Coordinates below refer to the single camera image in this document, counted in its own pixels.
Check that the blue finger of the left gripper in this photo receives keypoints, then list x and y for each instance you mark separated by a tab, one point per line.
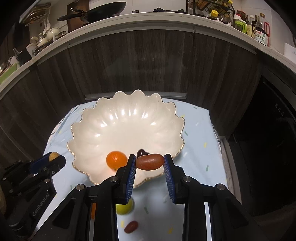
37	165

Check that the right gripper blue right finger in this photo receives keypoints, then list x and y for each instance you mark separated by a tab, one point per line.
174	175

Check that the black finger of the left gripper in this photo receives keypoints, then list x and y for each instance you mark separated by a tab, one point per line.
53	167

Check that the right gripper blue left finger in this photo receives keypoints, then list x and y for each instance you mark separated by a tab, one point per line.
126	177

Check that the tan longan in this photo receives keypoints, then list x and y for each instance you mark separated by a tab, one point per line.
53	156

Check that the orange tangerine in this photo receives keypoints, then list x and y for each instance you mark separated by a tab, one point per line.
93	210
116	159

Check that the green apple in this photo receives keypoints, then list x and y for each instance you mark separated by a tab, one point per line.
123	209

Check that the light blue patterned tablecloth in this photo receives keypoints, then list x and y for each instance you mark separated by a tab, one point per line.
158	218

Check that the white scalloped ceramic bowl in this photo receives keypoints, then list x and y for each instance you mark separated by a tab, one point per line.
125	123

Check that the green basin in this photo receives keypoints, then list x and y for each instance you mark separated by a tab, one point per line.
9	71

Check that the white teapot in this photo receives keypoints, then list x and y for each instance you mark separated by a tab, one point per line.
52	32

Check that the black wok pan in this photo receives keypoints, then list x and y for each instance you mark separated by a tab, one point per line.
96	14

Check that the green bottle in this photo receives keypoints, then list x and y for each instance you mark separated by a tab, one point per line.
239	24

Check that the yellow lid jar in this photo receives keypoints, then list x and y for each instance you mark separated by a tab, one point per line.
213	14

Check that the soy sauce bottle red handle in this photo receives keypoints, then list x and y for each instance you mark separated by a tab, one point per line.
261	31

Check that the black wire spice rack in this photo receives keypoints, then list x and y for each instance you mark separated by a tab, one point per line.
203	8

